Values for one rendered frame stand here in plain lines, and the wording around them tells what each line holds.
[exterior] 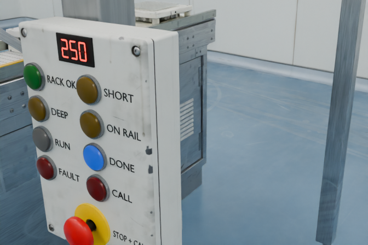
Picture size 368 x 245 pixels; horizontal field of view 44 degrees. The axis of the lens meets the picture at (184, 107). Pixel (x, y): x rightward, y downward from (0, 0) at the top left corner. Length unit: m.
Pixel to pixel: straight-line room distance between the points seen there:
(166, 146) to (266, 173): 2.08
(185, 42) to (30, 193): 0.85
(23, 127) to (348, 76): 1.02
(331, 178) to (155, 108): 1.34
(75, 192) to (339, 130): 1.22
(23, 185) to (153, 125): 1.09
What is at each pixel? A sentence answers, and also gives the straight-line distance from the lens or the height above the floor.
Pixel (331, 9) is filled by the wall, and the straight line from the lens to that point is 3.95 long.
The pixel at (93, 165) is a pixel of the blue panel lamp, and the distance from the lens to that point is 0.47.
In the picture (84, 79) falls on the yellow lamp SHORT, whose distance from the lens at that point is 0.44.
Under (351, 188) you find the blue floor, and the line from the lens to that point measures 2.47.
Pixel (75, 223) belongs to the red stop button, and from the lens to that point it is 0.50.
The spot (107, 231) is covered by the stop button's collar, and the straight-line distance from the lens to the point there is 0.51.
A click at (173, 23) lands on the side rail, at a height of 0.88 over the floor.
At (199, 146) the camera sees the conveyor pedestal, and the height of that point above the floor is 0.23.
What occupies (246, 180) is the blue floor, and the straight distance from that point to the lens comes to 2.43.
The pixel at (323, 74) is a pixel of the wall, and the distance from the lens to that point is 4.07.
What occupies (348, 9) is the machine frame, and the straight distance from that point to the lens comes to 1.52.
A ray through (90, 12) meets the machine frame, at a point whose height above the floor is 1.13.
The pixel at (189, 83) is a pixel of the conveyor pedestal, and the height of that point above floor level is 0.58.
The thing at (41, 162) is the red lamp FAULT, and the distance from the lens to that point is 0.54.
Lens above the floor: 1.21
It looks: 21 degrees down
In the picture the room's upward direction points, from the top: 1 degrees counter-clockwise
